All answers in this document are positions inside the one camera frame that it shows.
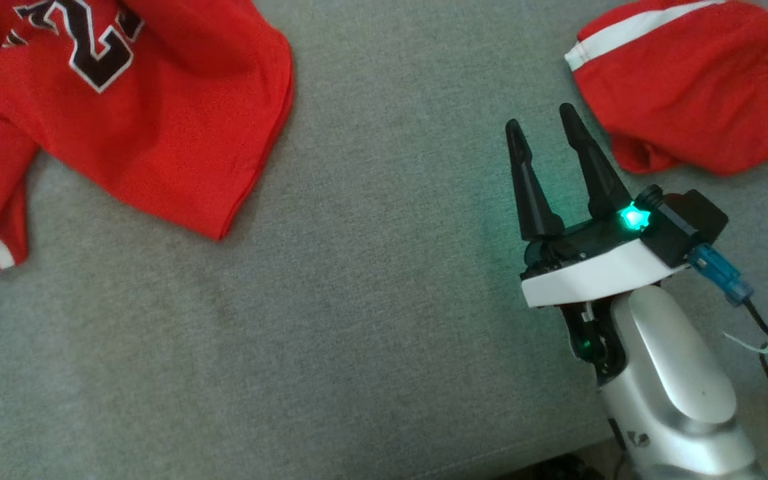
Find grey fabric sofa seat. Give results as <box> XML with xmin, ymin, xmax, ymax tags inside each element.
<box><xmin>0</xmin><ymin>0</ymin><xmax>768</xmax><ymax>480</ymax></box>

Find red shorts with white stripe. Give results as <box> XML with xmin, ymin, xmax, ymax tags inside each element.
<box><xmin>564</xmin><ymin>0</ymin><xmax>768</xmax><ymax>177</ymax></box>

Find red jersey with black number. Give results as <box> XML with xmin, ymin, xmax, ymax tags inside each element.
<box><xmin>0</xmin><ymin>0</ymin><xmax>295</xmax><ymax>284</ymax></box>

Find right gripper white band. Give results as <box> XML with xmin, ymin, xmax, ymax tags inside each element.
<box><xmin>505</xmin><ymin>103</ymin><xmax>688</xmax><ymax>309</ymax></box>

